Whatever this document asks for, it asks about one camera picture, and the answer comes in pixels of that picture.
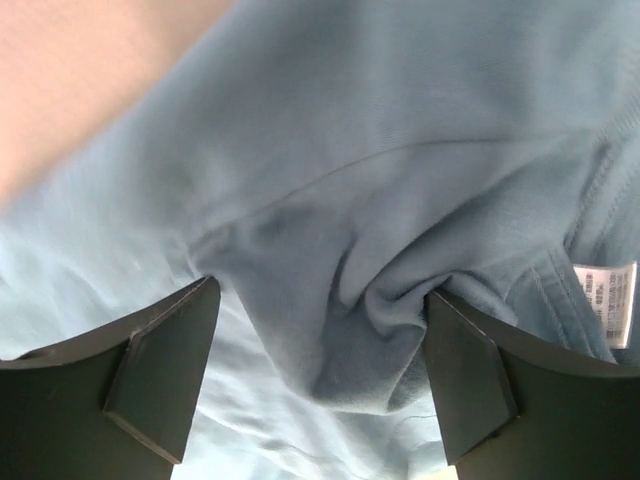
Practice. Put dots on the slate blue t shirt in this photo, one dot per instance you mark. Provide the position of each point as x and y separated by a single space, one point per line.
331 162

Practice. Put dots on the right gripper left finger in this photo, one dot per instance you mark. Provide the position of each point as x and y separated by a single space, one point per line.
114 403

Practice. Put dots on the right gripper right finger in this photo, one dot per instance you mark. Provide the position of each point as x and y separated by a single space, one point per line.
512 406

